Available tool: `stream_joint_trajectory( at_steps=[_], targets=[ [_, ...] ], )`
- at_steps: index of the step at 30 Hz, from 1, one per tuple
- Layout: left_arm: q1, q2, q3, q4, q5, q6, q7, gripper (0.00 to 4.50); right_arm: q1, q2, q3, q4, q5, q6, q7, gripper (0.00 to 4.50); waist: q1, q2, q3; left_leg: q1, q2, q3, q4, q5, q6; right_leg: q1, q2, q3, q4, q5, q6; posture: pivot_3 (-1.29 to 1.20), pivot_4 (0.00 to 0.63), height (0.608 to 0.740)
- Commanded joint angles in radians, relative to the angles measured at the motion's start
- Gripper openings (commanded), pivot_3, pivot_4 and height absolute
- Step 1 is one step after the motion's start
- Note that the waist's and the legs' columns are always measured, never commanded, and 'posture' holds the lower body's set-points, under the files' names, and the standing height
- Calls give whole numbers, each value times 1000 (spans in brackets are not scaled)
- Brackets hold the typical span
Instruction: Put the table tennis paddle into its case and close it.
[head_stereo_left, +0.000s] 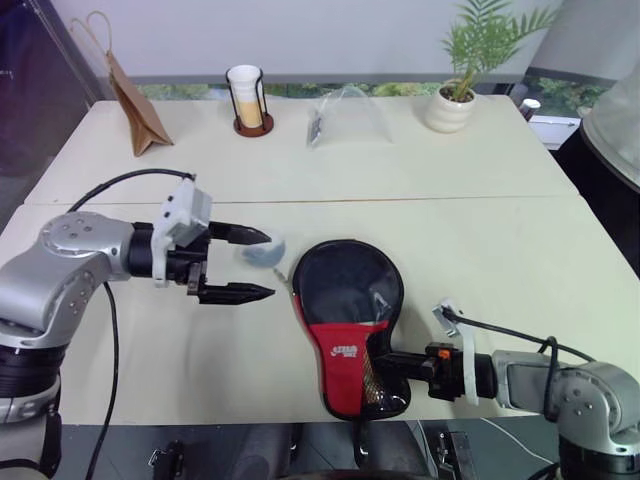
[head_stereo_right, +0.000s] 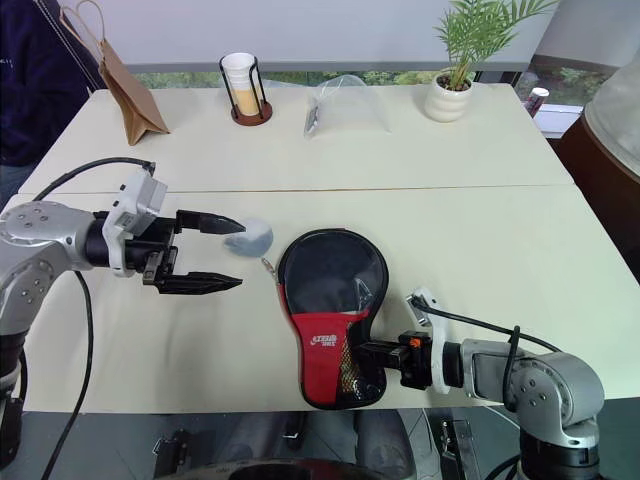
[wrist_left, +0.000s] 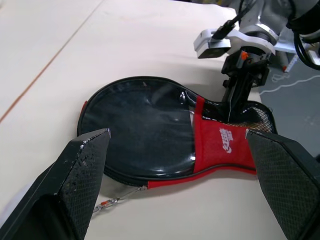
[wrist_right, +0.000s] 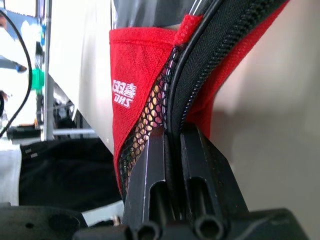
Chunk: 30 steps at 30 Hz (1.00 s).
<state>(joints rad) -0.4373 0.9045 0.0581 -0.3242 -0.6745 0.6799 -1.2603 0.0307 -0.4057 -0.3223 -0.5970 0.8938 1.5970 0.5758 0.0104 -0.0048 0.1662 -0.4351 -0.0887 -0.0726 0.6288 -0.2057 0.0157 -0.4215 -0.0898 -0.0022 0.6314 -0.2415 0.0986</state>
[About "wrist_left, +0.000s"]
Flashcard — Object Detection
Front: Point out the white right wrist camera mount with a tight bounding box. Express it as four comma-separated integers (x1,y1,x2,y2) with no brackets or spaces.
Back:
193,23,276,60

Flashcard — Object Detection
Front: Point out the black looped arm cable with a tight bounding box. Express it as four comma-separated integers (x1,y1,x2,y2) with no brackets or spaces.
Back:
286,13,320,71

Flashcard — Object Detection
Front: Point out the black camera cable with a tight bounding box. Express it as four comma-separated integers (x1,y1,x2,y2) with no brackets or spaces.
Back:
211,0,252,40

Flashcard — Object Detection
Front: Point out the white cord on floor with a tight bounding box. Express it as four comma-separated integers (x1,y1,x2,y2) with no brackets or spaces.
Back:
258,74,320,96

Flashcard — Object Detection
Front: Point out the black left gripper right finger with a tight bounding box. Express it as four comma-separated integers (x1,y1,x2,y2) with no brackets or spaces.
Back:
245,128,320,240

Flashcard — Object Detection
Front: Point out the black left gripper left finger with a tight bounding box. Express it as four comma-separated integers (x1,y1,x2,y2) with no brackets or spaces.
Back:
0,128,112,240

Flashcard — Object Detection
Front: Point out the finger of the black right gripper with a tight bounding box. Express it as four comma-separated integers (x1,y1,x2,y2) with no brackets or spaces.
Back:
229,73,254,123
222,77,236,122

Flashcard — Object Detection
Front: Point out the white frame with ruler post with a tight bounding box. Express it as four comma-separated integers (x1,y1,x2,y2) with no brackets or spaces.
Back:
274,37,320,74

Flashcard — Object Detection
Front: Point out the metal zipper pull chain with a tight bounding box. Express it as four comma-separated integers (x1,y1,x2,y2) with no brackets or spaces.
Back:
92,186,149,214

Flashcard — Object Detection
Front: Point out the black table tennis paddle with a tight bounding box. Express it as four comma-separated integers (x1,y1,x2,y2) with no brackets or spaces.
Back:
80,79,198,179

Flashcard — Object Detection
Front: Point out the red black paddle case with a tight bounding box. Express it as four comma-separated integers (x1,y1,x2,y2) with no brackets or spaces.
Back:
76,76,277,191

